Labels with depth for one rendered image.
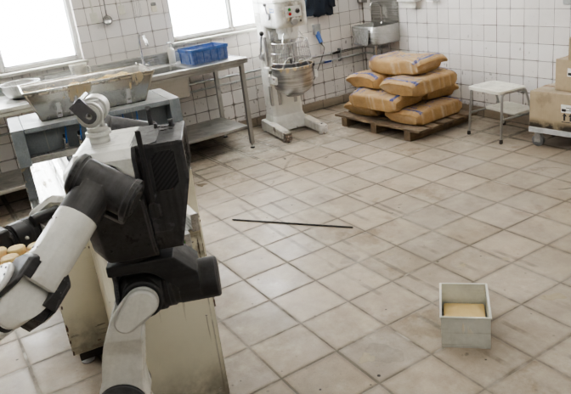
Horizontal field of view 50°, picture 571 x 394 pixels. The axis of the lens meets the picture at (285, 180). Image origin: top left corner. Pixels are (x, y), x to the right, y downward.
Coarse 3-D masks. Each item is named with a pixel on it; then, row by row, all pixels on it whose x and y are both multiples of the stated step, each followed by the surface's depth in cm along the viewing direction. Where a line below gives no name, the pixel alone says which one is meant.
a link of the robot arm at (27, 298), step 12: (12, 288) 120; (24, 288) 121; (36, 288) 123; (0, 300) 120; (12, 300) 120; (24, 300) 121; (36, 300) 123; (0, 312) 120; (12, 312) 120; (24, 312) 121; (36, 312) 123; (48, 312) 125; (0, 324) 120; (12, 324) 121; (24, 324) 123; (36, 324) 124; (0, 336) 122
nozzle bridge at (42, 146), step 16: (160, 96) 286; (176, 96) 282; (112, 112) 267; (128, 112) 270; (144, 112) 281; (160, 112) 285; (176, 112) 279; (16, 128) 256; (32, 128) 254; (48, 128) 257; (64, 128) 268; (16, 144) 253; (32, 144) 264; (48, 144) 267; (32, 160) 261; (32, 176) 269; (32, 192) 271
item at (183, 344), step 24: (192, 240) 223; (96, 264) 267; (168, 312) 226; (192, 312) 230; (168, 336) 229; (192, 336) 233; (216, 336) 238; (168, 360) 231; (192, 360) 236; (216, 360) 241; (168, 384) 234; (192, 384) 239; (216, 384) 244
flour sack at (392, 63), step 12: (372, 60) 606; (384, 60) 595; (396, 60) 585; (408, 60) 574; (420, 60) 568; (432, 60) 572; (444, 60) 585; (384, 72) 598; (396, 72) 585; (408, 72) 574; (420, 72) 572
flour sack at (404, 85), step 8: (432, 72) 581; (440, 72) 580; (448, 72) 579; (384, 80) 582; (392, 80) 574; (400, 80) 568; (408, 80) 563; (416, 80) 560; (424, 80) 560; (432, 80) 564; (440, 80) 571; (448, 80) 577; (456, 80) 589; (384, 88) 578; (392, 88) 571; (400, 88) 564; (408, 88) 556; (416, 88) 554; (424, 88) 560; (432, 88) 567; (440, 88) 574; (416, 96) 559
